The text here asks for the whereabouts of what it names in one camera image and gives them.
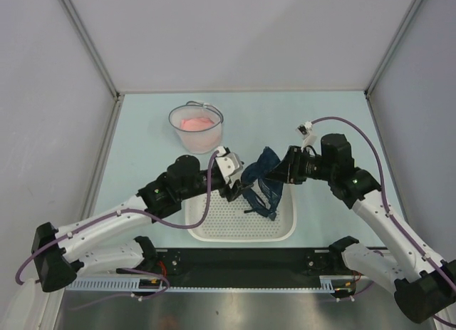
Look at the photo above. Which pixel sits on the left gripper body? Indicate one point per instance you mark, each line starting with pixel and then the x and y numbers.
pixel 222 187

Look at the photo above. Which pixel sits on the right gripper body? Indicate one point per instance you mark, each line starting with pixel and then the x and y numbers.
pixel 304 166

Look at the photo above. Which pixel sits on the navy blue lace bra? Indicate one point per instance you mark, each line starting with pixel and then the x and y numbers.
pixel 264 195

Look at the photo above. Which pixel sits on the white mesh laundry bag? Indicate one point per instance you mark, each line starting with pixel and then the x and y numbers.
pixel 203 141

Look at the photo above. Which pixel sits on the pink bra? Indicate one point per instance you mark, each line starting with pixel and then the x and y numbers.
pixel 196 124

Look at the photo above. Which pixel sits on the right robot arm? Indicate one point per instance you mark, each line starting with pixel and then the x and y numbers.
pixel 421 281

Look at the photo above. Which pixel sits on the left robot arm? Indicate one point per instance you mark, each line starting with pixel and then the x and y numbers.
pixel 60 255

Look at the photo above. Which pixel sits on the white perforated plastic basket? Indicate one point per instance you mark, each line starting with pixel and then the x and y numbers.
pixel 230 221

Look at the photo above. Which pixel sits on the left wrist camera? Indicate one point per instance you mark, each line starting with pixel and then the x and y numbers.
pixel 229 163

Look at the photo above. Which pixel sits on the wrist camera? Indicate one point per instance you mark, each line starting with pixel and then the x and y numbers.
pixel 307 134
pixel 229 163

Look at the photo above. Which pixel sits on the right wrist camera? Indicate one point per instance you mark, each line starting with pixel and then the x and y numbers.
pixel 307 134

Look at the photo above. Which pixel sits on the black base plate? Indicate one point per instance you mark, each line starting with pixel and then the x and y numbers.
pixel 307 261

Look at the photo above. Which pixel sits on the white cable duct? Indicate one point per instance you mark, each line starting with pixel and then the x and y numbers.
pixel 145 285

